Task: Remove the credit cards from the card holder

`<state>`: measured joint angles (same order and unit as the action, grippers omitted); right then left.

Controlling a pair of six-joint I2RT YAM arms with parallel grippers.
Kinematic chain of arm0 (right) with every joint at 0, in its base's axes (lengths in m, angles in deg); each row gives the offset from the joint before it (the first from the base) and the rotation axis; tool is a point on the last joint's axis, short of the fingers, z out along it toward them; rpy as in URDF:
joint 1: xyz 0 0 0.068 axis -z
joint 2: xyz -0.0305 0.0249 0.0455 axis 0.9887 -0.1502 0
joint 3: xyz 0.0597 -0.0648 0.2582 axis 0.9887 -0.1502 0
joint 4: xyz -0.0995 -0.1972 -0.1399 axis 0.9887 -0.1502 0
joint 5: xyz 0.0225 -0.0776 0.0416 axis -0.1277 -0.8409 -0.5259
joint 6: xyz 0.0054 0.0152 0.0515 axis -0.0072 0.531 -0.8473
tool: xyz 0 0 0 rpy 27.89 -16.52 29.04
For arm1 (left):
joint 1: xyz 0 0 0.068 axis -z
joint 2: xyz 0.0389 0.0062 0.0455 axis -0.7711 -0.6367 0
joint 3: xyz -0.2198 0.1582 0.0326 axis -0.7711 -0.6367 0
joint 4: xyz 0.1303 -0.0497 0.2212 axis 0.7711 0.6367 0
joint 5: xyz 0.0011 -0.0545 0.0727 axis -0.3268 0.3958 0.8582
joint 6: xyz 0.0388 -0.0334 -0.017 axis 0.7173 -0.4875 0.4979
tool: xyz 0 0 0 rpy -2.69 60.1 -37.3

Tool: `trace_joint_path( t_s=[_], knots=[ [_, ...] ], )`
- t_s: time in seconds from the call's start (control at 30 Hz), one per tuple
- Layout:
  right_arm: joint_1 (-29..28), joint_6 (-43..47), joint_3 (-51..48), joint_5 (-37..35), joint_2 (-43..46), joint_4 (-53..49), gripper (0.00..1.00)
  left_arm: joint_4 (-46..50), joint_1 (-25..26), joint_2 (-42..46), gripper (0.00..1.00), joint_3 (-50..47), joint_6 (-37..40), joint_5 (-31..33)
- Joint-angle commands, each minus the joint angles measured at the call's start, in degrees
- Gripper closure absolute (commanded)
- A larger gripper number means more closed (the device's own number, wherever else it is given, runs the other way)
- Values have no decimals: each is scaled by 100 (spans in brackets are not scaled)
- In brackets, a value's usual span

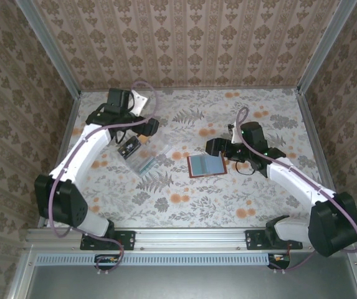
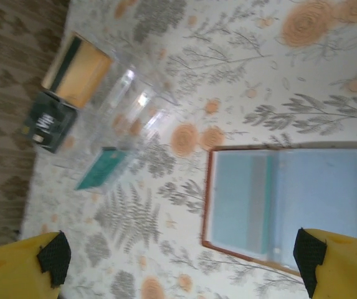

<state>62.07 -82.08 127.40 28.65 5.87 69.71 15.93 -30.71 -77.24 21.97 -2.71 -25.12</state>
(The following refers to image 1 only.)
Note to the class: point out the aluminium frame post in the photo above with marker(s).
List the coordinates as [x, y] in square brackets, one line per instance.
[50, 46]
[324, 46]

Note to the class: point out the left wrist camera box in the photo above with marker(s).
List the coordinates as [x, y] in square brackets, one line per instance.
[139, 102]

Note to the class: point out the black connector bracket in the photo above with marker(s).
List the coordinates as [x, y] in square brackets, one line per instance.
[109, 264]
[282, 264]

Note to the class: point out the aluminium extrusion rail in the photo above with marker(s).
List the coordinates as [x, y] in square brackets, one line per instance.
[190, 238]

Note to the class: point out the aluminium side rail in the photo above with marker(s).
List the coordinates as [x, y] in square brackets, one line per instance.
[73, 109]
[313, 134]

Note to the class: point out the black VIP credit card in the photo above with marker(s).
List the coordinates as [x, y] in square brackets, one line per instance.
[129, 150]

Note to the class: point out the grey metal panel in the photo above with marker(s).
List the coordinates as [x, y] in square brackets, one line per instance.
[190, 283]

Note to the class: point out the floral tablecloth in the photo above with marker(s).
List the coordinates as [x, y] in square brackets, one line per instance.
[197, 202]

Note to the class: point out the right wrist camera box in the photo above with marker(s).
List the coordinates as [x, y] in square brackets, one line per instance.
[235, 134]

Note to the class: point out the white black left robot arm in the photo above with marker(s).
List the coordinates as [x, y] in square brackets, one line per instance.
[78, 152]

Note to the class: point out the brown card holder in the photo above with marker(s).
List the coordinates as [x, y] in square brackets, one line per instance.
[206, 165]

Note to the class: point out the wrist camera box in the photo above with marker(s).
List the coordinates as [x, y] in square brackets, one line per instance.
[139, 102]
[235, 134]

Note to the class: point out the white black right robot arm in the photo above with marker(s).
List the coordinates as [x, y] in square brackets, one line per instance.
[296, 180]

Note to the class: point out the clear acrylic card stand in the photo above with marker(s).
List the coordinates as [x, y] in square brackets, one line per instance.
[158, 149]

